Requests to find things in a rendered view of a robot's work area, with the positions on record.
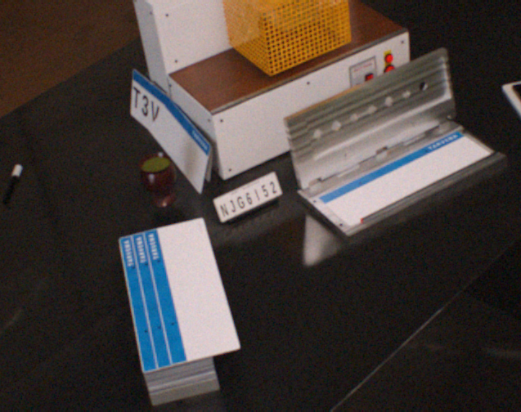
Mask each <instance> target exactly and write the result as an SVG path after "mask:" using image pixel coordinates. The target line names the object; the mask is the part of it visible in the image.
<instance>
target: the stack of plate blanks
mask: <svg viewBox="0 0 521 412"><path fill-rule="evenodd" d="M119 242H120V247H121V251H122V257H123V261H124V270H125V275H126V280H127V284H128V293H129V298H130V303H131V308H132V316H133V322H134V326H135V331H136V336H137V344H138V349H139V353H140V359H141V367H142V368H143V372H144V375H145V378H146V382H147V386H148V388H149V392H150V398H151V402H152V405H159V404H163V403H166V402H170V401H176V400H180V399H183V398H187V397H190V396H196V395H199V394H203V393H206V392H213V391H217V389H219V388H220V387H219V383H218V376H217V373H216V369H215V366H214V363H213V357H212V356H211V357H207V358H204V359H200V360H194V361H191V362H187V363H184V364H180V365H174V366H170V367H167V368H163V369H158V368H157V365H156V361H155V353H154V348H153V343H152V339H151V335H150V327H149V323H148V318H147V314H146V309H145V305H144V301H143V297H142V292H141V284H140V280H139V275H138V270H137V263H136V258H135V253H134V249H133V245H132V236H127V237H123V238H121V239H119Z"/></svg>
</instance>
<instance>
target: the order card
mask: <svg viewBox="0 0 521 412"><path fill-rule="evenodd" d="M279 195H282V192H281V187H280V185H279V182H278V180H277V177H276V175H275V173H274V172H272V173H270V174H268V175H266V176H264V177H261V178H259V179H258V180H256V181H252V182H250V183H249V184H247V185H245V186H241V187H239V188H237V189H235V190H234V191H232V192H230V193H228V194H226V195H224V196H222V197H219V198H217V199H215V200H214V203H215V205H216V208H217V210H218V214H219V217H220V218H221V221H222V222H224V221H226V220H227V219H229V218H231V217H234V216H236V215H238V214H240V213H242V212H245V211H247V210H249V209H252V208H254V207H256V206H258V205H260V204H262V203H264V202H267V201H268V200H270V199H273V198H275V197H277V196H279Z"/></svg>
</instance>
